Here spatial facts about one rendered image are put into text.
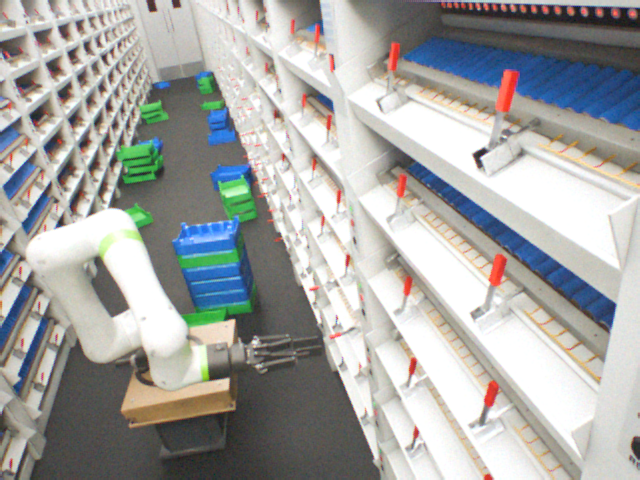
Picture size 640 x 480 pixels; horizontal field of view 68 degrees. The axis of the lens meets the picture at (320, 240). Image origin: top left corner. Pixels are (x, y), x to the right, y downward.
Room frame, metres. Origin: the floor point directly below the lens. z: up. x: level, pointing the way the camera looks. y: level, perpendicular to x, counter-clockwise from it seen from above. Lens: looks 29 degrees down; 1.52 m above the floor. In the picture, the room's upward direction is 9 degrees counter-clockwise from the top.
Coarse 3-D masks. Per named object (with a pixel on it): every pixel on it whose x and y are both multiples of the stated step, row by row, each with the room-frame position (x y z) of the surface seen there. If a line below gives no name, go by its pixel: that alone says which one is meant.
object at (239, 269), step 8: (240, 264) 2.05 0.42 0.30; (184, 272) 2.07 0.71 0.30; (192, 272) 2.07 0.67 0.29; (200, 272) 2.06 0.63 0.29; (208, 272) 2.06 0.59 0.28; (216, 272) 2.06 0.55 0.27; (224, 272) 2.06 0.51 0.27; (232, 272) 2.05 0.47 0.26; (240, 272) 2.05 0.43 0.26; (192, 280) 2.07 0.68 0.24
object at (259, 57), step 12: (252, 0) 2.23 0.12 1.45; (252, 12) 2.23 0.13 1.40; (252, 48) 2.22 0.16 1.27; (252, 60) 2.28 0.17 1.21; (264, 60) 2.23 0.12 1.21; (264, 96) 2.22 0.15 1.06; (264, 108) 2.22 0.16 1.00; (276, 144) 2.22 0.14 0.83; (276, 168) 2.22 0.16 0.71; (288, 216) 2.22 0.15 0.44
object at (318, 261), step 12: (312, 264) 1.53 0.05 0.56; (324, 264) 1.52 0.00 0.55; (324, 276) 1.46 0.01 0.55; (336, 300) 1.30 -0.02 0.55; (336, 312) 1.24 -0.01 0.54; (348, 312) 1.22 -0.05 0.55; (348, 324) 1.17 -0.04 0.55; (348, 336) 1.12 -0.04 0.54; (360, 336) 1.10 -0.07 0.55; (360, 348) 1.05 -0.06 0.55; (360, 360) 1.01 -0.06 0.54
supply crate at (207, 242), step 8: (184, 224) 2.25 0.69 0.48; (200, 224) 2.26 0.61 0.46; (216, 224) 2.25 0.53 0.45; (224, 224) 2.25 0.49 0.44; (184, 232) 2.25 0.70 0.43; (192, 232) 2.26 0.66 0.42; (208, 232) 2.26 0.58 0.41; (216, 232) 2.24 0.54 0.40; (232, 232) 2.06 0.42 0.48; (176, 240) 2.08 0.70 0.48; (184, 240) 2.21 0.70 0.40; (200, 240) 2.18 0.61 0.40; (208, 240) 2.17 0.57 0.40; (216, 240) 2.06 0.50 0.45; (224, 240) 2.05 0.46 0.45; (232, 240) 2.05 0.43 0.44; (176, 248) 2.07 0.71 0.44; (184, 248) 2.07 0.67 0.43; (192, 248) 2.06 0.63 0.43; (200, 248) 2.06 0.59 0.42; (208, 248) 2.06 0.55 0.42; (216, 248) 2.06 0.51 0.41; (224, 248) 2.05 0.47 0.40
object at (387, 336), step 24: (384, 336) 0.84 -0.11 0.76; (384, 360) 0.79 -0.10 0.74; (408, 360) 0.76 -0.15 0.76; (408, 384) 0.68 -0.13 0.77; (432, 384) 0.68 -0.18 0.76; (408, 408) 0.65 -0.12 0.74; (432, 408) 0.63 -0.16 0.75; (432, 432) 0.59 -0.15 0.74; (456, 432) 0.56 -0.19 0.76; (456, 456) 0.53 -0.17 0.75; (480, 456) 0.50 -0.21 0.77
